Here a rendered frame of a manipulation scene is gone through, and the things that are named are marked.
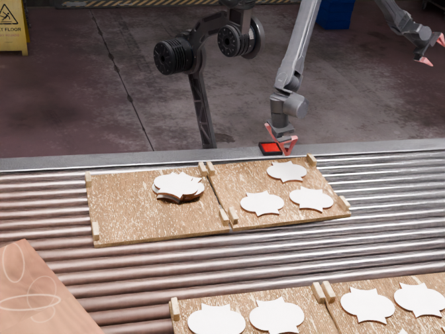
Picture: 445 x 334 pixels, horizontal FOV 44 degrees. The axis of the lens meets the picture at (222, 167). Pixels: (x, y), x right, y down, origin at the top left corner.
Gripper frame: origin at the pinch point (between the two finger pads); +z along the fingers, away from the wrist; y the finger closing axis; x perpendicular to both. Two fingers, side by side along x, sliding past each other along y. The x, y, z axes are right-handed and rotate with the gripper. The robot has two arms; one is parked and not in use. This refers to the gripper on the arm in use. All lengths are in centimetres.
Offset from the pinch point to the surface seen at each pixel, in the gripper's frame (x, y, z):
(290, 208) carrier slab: 5.0, -17.9, 12.3
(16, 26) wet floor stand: 111, 343, 44
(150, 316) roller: 57, -51, 5
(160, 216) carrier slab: 46.6, -14.7, 3.2
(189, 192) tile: 35.6, -10.1, 0.8
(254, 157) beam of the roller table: 5.5, 16.5, 12.9
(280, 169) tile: 0.3, 2.8, 11.3
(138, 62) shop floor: 18, 319, 91
